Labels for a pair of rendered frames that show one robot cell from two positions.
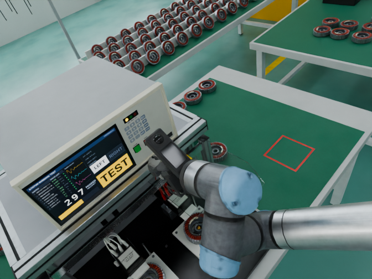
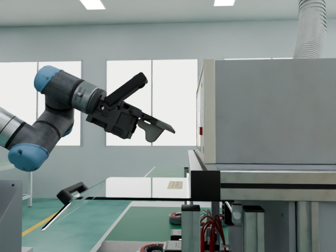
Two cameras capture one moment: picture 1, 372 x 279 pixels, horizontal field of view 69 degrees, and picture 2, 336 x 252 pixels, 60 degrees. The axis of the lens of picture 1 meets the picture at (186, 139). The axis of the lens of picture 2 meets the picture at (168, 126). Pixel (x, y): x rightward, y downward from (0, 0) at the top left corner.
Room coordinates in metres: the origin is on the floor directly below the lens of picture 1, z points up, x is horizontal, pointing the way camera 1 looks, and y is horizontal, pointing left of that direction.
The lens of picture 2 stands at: (0.94, -0.47, 1.17)
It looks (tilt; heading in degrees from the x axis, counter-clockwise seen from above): 2 degrees up; 127
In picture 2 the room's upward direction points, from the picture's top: straight up
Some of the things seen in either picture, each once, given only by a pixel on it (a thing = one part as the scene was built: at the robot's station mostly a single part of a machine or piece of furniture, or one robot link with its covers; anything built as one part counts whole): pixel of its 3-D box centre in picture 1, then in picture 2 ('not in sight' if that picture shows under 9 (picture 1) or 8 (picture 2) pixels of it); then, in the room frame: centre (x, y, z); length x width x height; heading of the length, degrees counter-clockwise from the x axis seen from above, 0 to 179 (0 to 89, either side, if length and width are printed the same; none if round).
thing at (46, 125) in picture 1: (81, 128); (273, 117); (0.70, 0.31, 1.22); 0.44 x 0.39 x 0.20; 124
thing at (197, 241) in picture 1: (199, 228); not in sight; (0.49, 0.04, 0.80); 0.11 x 0.11 x 0.04
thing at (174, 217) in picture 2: not in sight; (180, 218); (0.12, 0.72, 0.77); 0.11 x 0.11 x 0.04
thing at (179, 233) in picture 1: (200, 231); not in sight; (0.49, 0.04, 0.78); 0.15 x 0.15 x 0.01; 34
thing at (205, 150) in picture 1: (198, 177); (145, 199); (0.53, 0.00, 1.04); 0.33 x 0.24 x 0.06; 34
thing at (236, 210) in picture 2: not in sight; (217, 184); (0.57, 0.24, 1.04); 0.62 x 0.02 x 0.03; 124
